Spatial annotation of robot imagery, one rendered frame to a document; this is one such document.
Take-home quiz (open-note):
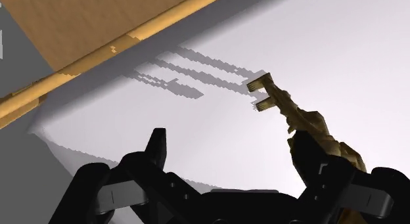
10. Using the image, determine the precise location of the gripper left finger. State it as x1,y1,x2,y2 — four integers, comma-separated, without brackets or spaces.
47,127,202,224

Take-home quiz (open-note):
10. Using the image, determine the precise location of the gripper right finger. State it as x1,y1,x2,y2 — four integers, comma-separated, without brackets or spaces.
289,129,410,224

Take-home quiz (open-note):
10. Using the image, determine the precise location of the golden figure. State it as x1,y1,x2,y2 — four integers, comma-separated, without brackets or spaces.
246,72,369,224

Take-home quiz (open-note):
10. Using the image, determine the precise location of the white round table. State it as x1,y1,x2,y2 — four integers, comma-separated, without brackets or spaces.
28,0,410,198

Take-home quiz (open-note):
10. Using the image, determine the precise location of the light wooden furniture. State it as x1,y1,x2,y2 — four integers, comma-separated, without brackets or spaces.
0,0,231,130

